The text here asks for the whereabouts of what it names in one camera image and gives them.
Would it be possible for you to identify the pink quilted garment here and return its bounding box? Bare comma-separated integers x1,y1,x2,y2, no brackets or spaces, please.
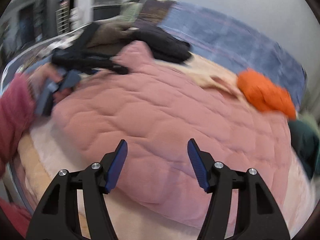
52,42,292,228

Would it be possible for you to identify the person's left hand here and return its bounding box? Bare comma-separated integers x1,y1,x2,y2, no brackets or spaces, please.
27,63,62,100

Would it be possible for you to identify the cream pink fleece blanket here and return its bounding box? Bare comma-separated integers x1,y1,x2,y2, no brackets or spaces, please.
11,55,316,239

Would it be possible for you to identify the pink fleece left sleeve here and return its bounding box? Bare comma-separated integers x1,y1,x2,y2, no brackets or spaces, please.
1,74,35,239

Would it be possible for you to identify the dark green folded garment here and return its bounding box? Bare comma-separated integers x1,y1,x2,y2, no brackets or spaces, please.
288,120,319,180

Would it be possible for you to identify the black puffer jacket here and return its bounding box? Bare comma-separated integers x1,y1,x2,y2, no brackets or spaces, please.
132,26,192,64

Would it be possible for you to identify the orange puffer jacket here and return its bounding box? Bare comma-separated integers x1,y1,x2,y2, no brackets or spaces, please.
237,69,296,120

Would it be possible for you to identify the blue plaid quilt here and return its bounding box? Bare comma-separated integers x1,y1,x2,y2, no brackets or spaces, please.
158,2,306,109

